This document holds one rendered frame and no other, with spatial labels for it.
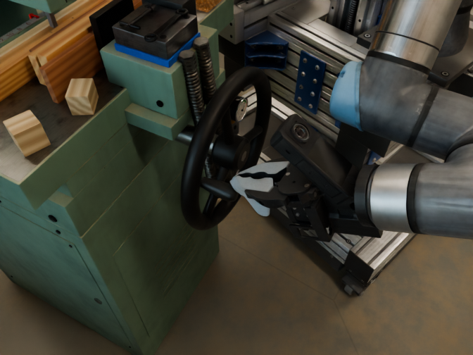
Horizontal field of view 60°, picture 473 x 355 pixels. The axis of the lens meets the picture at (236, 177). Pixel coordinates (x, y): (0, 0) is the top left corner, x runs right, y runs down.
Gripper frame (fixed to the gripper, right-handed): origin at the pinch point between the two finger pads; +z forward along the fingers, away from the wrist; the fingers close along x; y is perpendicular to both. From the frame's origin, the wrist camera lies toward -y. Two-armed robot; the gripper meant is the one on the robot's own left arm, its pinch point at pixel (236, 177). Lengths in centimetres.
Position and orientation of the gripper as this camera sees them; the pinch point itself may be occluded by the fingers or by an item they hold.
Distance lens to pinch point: 58.7
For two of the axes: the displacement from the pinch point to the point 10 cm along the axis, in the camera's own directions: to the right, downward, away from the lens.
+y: 4.0, 7.7, 5.0
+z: -7.6, -0.3, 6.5
